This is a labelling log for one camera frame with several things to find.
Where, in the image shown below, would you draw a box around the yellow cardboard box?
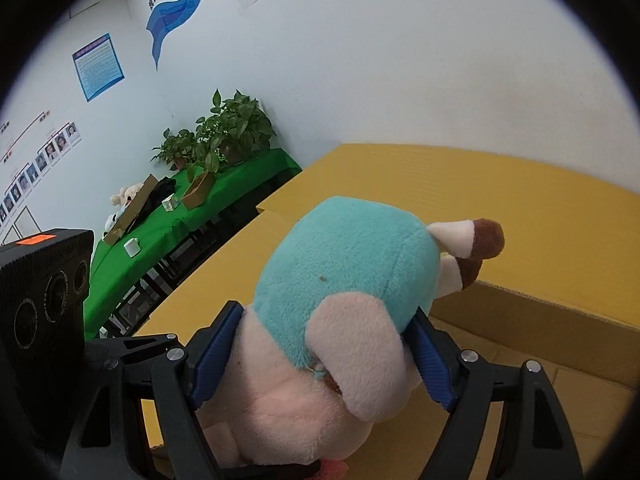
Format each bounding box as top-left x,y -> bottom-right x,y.
132,143 -> 640,480

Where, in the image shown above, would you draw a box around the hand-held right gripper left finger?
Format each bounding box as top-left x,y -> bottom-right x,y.
60,301 -> 248,480

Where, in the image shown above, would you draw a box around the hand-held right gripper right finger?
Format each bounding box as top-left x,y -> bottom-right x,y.
407,307 -> 586,480

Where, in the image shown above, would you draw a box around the small brown cardboard box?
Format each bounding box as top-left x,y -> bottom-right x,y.
181,170 -> 215,210

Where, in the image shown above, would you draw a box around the black cloth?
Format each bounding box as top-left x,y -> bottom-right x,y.
132,177 -> 177,226

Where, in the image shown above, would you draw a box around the black metal table legs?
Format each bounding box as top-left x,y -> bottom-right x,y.
102,195 -> 261,336

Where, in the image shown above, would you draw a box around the blue framed wall notice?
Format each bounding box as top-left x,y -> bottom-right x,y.
71,33 -> 126,102

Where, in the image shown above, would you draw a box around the small potted green plant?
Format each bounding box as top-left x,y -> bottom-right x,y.
150,129 -> 198,171

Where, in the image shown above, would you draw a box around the beige plush toy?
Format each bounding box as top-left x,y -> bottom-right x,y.
110,183 -> 143,208

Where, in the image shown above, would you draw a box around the large potted green plant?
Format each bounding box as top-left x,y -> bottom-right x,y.
192,89 -> 277,173

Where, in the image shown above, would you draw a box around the blue wave wall decal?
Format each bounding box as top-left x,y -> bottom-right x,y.
146,0 -> 221,71

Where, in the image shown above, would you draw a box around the pink plush pig teal shirt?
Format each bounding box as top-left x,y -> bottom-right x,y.
197,196 -> 506,480

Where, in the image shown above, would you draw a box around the wall chart of portrait photos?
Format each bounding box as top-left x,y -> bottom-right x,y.
0,110 -> 83,241

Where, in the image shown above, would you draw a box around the long brown cardboard box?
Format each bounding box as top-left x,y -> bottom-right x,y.
104,175 -> 160,247

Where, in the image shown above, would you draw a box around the green cloth covered table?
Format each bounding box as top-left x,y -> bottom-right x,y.
82,149 -> 303,341

